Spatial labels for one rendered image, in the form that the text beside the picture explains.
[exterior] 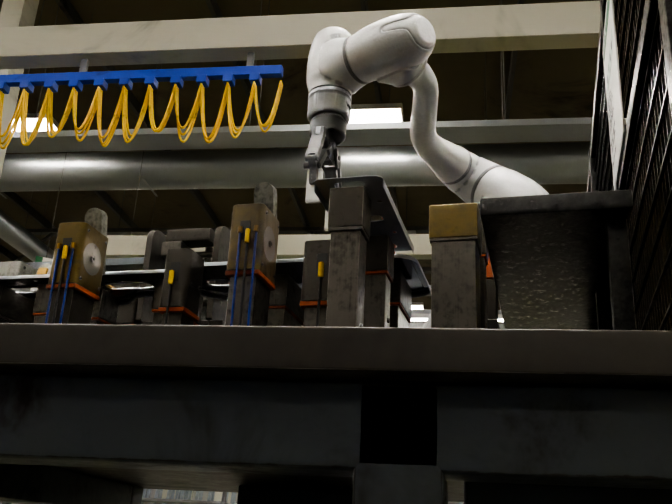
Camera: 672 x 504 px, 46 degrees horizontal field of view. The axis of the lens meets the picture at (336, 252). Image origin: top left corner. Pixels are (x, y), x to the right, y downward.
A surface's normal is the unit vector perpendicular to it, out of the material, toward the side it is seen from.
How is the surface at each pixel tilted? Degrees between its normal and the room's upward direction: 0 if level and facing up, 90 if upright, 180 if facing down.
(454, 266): 90
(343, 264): 90
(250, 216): 90
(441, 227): 90
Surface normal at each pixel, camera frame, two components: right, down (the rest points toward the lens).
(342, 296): -0.25, -0.36
